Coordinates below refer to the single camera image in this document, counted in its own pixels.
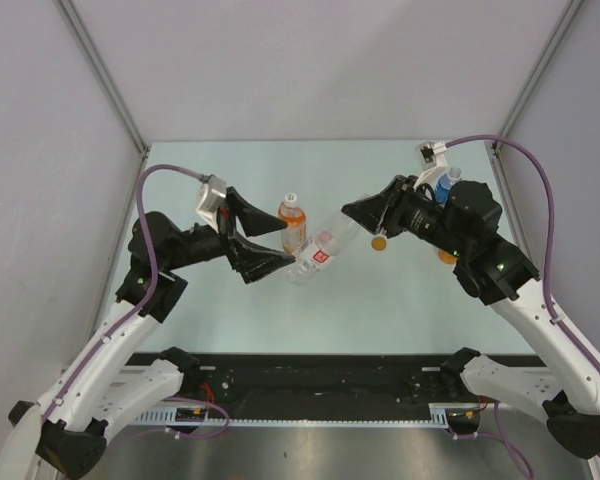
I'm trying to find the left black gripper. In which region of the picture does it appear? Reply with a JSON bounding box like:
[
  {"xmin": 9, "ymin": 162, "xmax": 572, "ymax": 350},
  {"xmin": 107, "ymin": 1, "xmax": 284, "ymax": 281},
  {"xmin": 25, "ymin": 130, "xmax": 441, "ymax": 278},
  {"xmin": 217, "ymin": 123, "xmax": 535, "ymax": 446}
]
[{"xmin": 164, "ymin": 187, "xmax": 294, "ymax": 282}]

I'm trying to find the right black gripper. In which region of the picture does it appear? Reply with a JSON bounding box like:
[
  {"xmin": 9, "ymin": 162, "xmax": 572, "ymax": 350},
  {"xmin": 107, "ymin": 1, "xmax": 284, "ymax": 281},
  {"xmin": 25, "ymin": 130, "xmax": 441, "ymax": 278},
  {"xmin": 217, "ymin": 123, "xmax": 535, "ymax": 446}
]
[{"xmin": 341, "ymin": 176, "xmax": 468, "ymax": 259}]

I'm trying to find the clear water bottle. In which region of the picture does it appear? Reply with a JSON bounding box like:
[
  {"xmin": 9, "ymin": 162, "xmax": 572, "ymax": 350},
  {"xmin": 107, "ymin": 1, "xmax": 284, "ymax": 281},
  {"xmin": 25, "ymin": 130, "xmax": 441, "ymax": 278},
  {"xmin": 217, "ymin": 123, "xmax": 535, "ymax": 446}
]
[{"xmin": 286, "ymin": 211, "xmax": 362, "ymax": 285}]

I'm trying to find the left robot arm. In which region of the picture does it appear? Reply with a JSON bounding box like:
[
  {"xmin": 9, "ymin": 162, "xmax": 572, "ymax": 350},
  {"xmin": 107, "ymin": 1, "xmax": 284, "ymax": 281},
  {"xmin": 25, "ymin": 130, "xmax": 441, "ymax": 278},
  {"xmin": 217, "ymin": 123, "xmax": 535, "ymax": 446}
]
[{"xmin": 0, "ymin": 187, "xmax": 294, "ymax": 479}]

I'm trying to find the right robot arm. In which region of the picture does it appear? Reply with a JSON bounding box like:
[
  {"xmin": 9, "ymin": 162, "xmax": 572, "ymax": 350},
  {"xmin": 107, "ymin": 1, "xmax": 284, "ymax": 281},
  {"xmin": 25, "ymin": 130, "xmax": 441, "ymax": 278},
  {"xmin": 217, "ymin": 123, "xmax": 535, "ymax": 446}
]
[{"xmin": 341, "ymin": 175, "xmax": 600, "ymax": 459}]

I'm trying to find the orange bottle cap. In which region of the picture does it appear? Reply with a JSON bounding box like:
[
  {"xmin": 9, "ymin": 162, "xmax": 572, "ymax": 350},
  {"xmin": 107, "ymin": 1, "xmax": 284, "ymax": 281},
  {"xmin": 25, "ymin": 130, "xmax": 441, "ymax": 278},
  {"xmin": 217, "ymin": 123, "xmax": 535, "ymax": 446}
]
[{"xmin": 371, "ymin": 236, "xmax": 387, "ymax": 251}]

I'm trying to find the orange drink bottle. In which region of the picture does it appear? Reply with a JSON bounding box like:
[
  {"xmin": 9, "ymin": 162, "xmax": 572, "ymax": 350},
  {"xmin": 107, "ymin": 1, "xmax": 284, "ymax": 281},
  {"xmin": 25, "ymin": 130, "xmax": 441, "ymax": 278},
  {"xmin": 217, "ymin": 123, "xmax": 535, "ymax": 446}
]
[{"xmin": 278, "ymin": 193, "xmax": 307, "ymax": 254}]

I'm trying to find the blue drink bottle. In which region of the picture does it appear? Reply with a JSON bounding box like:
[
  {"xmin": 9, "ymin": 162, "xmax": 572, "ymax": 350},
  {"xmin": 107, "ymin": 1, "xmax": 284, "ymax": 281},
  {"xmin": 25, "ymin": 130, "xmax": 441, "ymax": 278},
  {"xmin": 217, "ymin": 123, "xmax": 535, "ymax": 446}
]
[{"xmin": 434, "ymin": 167, "xmax": 462, "ymax": 205}]

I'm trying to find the orange juice bottle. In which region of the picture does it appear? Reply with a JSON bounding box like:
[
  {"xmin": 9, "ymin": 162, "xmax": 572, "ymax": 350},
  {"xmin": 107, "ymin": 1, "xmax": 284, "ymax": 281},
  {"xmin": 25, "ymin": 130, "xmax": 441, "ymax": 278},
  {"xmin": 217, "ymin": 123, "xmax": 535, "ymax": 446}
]
[{"xmin": 438, "ymin": 249, "xmax": 457, "ymax": 265}]

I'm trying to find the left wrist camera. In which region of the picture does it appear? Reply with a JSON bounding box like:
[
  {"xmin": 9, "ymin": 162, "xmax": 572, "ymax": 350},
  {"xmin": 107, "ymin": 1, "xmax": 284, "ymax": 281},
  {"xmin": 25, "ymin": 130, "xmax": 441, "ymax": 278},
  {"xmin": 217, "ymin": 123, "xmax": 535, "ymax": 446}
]
[{"xmin": 196, "ymin": 175, "xmax": 227, "ymax": 230}]

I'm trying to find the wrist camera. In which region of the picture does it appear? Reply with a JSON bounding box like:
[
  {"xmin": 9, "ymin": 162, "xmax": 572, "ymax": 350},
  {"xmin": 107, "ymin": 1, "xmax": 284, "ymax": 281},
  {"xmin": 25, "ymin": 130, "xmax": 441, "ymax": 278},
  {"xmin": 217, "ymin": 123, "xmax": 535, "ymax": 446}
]
[
  {"xmin": 196, "ymin": 175, "xmax": 227, "ymax": 230},
  {"xmin": 415, "ymin": 141, "xmax": 448, "ymax": 187}
]

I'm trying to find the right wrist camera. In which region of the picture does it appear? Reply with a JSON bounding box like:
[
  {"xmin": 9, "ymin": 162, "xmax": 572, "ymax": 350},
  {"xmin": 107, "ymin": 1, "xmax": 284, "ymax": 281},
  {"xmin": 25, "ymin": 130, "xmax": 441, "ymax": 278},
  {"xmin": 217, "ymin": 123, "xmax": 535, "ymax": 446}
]
[{"xmin": 415, "ymin": 141, "xmax": 448, "ymax": 187}]

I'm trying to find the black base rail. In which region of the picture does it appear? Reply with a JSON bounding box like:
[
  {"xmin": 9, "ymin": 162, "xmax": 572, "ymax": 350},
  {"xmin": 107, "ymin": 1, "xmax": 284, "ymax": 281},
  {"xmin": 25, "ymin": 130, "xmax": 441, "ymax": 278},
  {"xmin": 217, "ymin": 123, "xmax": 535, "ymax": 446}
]
[{"xmin": 178, "ymin": 353, "xmax": 495, "ymax": 423}]

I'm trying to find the white cable duct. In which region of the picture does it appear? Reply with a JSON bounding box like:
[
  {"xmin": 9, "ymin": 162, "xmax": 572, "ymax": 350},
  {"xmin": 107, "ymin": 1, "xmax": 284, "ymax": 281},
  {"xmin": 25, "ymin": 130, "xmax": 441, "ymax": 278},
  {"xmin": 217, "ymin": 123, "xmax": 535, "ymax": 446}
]
[{"xmin": 129, "ymin": 403, "xmax": 486, "ymax": 429}]

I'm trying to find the right aluminium frame post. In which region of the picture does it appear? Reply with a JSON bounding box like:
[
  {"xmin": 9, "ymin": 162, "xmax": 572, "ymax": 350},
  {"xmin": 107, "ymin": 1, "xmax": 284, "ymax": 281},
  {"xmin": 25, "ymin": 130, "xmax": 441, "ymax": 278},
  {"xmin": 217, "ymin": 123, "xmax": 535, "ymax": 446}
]
[{"xmin": 498, "ymin": 0, "xmax": 586, "ymax": 137}]

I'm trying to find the aluminium frame post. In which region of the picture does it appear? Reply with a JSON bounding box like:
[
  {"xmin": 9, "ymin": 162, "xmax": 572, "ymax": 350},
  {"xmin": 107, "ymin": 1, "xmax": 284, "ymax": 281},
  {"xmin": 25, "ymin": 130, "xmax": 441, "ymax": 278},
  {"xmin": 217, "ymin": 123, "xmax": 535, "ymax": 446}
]
[
  {"xmin": 498, "ymin": 0, "xmax": 586, "ymax": 137},
  {"xmin": 53, "ymin": 0, "xmax": 148, "ymax": 156}
]

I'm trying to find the left aluminium frame post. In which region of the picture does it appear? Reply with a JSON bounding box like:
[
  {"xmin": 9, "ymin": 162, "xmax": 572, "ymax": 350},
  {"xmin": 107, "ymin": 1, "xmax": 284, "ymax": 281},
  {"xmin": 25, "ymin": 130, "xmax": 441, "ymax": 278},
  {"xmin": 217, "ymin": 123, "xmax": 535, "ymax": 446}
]
[{"xmin": 53, "ymin": 0, "xmax": 148, "ymax": 156}]

